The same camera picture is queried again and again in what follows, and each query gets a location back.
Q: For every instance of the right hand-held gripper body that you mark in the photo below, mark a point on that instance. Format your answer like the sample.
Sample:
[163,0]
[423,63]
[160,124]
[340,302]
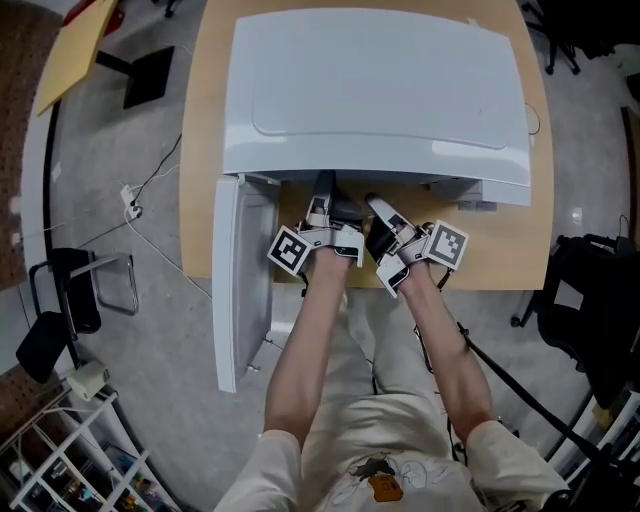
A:
[402,270]

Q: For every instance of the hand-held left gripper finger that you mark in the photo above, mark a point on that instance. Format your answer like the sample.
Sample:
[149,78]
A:
[347,207]
[322,200]

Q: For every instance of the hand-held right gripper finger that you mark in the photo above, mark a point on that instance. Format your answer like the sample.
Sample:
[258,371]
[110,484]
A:
[381,240]
[387,212]

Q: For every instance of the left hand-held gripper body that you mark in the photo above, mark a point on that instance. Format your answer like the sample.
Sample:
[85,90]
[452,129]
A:
[330,240]

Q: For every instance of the person's right forearm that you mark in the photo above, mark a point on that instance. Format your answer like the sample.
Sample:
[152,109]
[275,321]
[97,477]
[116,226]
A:
[445,350]

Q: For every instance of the person's left forearm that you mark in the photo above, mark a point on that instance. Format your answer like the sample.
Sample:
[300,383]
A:
[310,340]

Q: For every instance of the person's light trousers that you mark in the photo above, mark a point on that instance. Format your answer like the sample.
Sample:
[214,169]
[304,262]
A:
[360,350]

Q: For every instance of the person's cream t-shirt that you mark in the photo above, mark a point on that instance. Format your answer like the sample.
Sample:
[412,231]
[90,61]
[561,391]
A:
[390,450]

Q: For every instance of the white power strip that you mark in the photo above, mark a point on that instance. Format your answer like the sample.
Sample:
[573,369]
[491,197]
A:
[131,200]

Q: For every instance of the black office chair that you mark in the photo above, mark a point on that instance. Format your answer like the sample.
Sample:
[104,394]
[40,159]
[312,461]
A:
[595,310]
[560,45]

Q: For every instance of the black flat stand base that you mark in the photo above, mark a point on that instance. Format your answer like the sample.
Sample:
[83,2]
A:
[147,75]

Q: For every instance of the white shelf rack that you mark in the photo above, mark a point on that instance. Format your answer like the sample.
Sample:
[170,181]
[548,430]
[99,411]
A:
[65,450]
[615,440]

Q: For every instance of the small beige box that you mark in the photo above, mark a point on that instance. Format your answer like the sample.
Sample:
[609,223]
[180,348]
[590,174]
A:
[89,380]

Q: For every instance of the brown perforated board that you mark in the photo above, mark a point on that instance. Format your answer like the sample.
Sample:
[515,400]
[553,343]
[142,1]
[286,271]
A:
[20,125]

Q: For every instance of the black chair with metal frame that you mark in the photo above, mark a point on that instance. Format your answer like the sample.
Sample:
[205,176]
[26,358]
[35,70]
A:
[75,290]

